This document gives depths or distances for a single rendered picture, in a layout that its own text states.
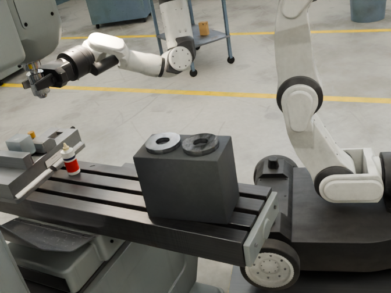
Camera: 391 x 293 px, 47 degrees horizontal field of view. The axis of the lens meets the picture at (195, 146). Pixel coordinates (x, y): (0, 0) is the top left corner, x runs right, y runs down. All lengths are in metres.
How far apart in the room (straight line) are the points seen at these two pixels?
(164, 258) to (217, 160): 0.78
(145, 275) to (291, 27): 0.95
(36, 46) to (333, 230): 1.09
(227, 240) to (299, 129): 0.52
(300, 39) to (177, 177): 0.57
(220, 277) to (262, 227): 1.14
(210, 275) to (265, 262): 0.75
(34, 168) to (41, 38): 0.46
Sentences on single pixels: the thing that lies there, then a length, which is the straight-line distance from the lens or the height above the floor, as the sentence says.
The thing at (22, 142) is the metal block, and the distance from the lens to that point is 1.49.
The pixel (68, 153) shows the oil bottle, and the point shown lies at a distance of 1.46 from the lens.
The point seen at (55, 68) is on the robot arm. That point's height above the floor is 1.27.
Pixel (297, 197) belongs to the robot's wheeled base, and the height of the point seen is 0.57.
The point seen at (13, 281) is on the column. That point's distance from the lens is 1.10.
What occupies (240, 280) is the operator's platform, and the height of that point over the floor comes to 0.40.
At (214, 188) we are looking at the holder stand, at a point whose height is 1.01.
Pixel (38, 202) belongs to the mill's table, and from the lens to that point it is 1.43.
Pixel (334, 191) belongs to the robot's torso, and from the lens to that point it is 1.59.
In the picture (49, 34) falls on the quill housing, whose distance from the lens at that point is 1.23.
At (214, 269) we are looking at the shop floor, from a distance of 2.31.
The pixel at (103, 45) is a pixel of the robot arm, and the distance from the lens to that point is 1.41.
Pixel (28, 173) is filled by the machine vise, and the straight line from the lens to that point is 1.48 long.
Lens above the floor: 1.62
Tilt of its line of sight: 29 degrees down
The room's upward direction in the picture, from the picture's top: 11 degrees counter-clockwise
